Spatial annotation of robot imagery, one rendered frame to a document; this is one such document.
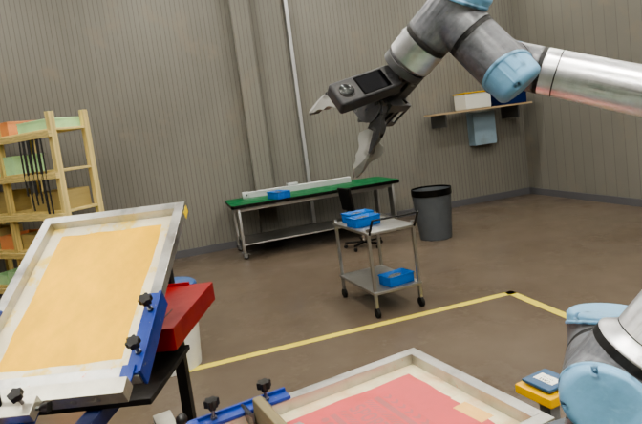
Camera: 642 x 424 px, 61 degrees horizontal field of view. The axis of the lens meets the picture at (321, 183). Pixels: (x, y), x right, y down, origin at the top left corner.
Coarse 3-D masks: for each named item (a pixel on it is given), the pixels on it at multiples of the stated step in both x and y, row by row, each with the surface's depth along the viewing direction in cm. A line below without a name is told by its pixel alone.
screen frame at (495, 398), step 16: (400, 352) 185; (416, 352) 183; (368, 368) 177; (384, 368) 178; (400, 368) 181; (432, 368) 173; (448, 368) 169; (320, 384) 170; (336, 384) 170; (352, 384) 173; (464, 384) 160; (480, 384) 157; (288, 400) 163; (304, 400) 165; (480, 400) 155; (496, 400) 149; (512, 400) 146; (512, 416) 144; (528, 416) 139; (544, 416) 137
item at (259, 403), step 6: (258, 396) 152; (252, 402) 151; (258, 402) 149; (264, 402) 148; (258, 408) 147; (264, 408) 145; (270, 408) 145; (258, 414) 148; (264, 414) 144; (270, 414) 141; (276, 414) 141; (258, 420) 149; (264, 420) 144; (270, 420) 139; (276, 420) 138; (282, 420) 138
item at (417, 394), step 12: (384, 384) 172; (396, 384) 171; (408, 384) 170; (420, 384) 169; (360, 396) 166; (372, 396) 165; (396, 396) 163; (408, 396) 162; (420, 396) 161; (432, 396) 160; (444, 396) 159; (324, 408) 162; (336, 408) 161; (348, 408) 160; (420, 408) 155; (300, 420) 157; (312, 420) 156
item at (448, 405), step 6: (444, 402) 156; (450, 402) 156; (456, 402) 156; (432, 408) 154; (438, 408) 154; (444, 408) 153; (450, 408) 153; (426, 414) 151; (432, 414) 151; (438, 414) 150; (444, 414) 150; (450, 414) 150; (456, 414) 149; (462, 414) 149; (432, 420) 148; (438, 420) 148; (444, 420) 147; (450, 420) 147; (456, 420) 146; (462, 420) 146; (468, 420) 146; (474, 420) 145; (486, 420) 145
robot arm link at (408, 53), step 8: (408, 32) 86; (400, 40) 83; (408, 40) 82; (392, 48) 84; (400, 48) 83; (408, 48) 82; (416, 48) 81; (400, 56) 83; (408, 56) 82; (416, 56) 82; (424, 56) 82; (432, 56) 82; (400, 64) 84; (408, 64) 83; (416, 64) 83; (424, 64) 83; (432, 64) 83; (416, 72) 83; (424, 72) 84
